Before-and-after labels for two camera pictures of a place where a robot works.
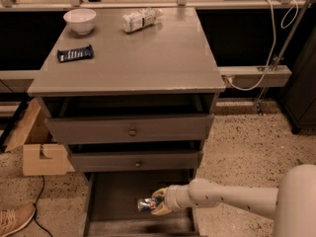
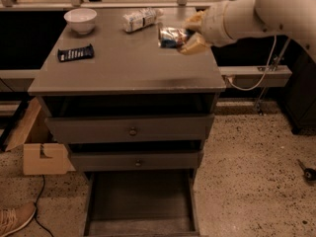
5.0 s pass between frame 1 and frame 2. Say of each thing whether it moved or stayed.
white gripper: moved
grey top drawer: stayed
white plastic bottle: stayed
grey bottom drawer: stayed
